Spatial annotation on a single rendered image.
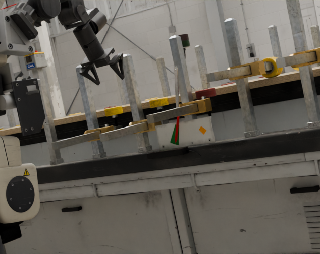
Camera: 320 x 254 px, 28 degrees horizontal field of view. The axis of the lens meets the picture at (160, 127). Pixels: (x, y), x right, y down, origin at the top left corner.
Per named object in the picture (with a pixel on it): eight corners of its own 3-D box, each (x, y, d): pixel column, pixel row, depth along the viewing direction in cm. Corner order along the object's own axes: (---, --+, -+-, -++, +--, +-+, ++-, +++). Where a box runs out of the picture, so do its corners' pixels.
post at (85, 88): (103, 172, 277) (81, 64, 274) (97, 173, 279) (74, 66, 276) (108, 170, 280) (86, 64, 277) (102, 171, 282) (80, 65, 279)
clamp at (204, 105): (206, 112, 243) (204, 99, 243) (177, 117, 251) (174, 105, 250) (213, 110, 248) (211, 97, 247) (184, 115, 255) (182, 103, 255)
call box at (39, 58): (37, 69, 286) (33, 52, 286) (26, 72, 290) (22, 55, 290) (48, 68, 292) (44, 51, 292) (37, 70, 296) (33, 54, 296)
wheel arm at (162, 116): (155, 125, 220) (153, 113, 219) (147, 126, 221) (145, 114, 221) (214, 108, 255) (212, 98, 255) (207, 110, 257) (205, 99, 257)
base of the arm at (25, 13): (-12, 22, 173) (17, 12, 166) (2, 5, 178) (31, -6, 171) (7, 47, 178) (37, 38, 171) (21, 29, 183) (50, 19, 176)
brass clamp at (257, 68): (260, 74, 228) (257, 61, 228) (227, 81, 235) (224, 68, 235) (266, 73, 233) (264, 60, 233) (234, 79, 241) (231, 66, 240)
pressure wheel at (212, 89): (214, 116, 249) (208, 87, 249) (197, 119, 254) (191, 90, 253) (223, 113, 256) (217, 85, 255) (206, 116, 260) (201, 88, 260)
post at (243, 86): (256, 145, 234) (231, 17, 232) (248, 146, 236) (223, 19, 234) (260, 143, 237) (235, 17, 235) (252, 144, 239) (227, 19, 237)
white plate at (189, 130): (214, 142, 243) (209, 117, 242) (159, 150, 257) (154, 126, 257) (215, 142, 243) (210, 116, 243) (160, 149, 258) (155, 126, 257)
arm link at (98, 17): (55, 15, 193) (75, 7, 187) (73, -3, 201) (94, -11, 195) (75, 47, 198) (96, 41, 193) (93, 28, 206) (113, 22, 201)
